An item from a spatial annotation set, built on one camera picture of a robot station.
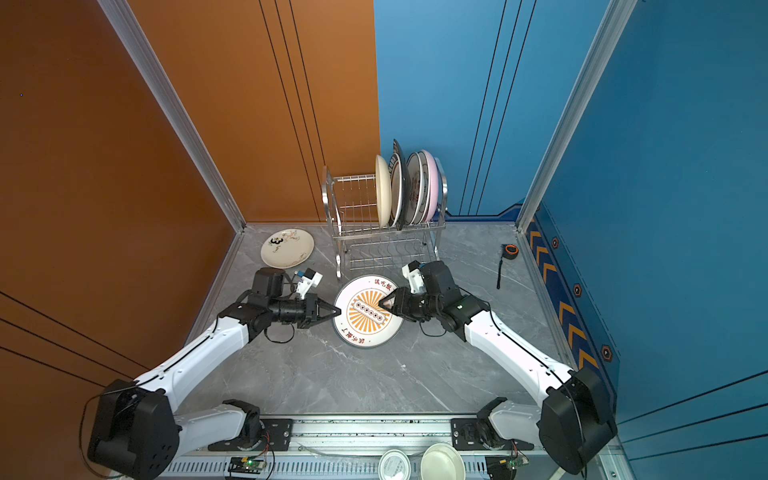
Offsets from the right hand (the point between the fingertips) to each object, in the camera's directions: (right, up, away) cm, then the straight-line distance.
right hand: (380, 306), depth 76 cm
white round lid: (+3, -33, -11) cm, 35 cm away
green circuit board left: (-32, -37, -5) cm, 49 cm away
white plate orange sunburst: (-4, -4, 0) cm, 6 cm away
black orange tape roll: (+45, +14, +33) cm, 58 cm away
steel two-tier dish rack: (-9, +17, +36) cm, 41 cm away
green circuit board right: (+32, -36, -6) cm, 48 cm away
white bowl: (+15, -36, -5) cm, 39 cm away
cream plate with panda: (-37, +15, +37) cm, 55 cm away
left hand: (-10, -2, +1) cm, 11 cm away
